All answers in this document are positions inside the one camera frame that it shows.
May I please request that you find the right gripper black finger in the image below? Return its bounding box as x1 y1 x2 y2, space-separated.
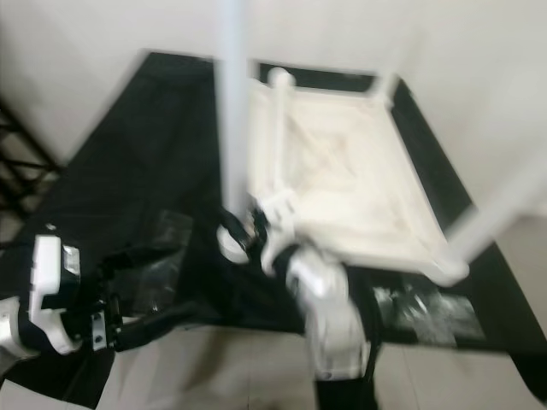
218 209 249 244

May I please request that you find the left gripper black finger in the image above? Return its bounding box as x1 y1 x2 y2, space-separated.
98 246 180 274
124 306 206 349

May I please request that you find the white plastic table leg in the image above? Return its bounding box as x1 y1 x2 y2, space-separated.
380 21 428 97
444 158 547 266
267 67 298 206
216 0 256 219

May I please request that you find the small clear tape patch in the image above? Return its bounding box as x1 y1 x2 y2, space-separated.
145 209 196 296

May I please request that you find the black tablecloth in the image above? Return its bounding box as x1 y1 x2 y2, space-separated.
0 51 547 409

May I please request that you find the black metal rack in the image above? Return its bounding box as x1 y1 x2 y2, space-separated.
0 101 65 221

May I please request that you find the cross-shaped clear tape patch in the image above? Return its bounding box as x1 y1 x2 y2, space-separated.
372 282 484 347

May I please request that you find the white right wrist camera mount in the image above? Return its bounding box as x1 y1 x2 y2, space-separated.
256 196 304 278

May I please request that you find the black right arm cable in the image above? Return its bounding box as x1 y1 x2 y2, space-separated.
359 290 385 410

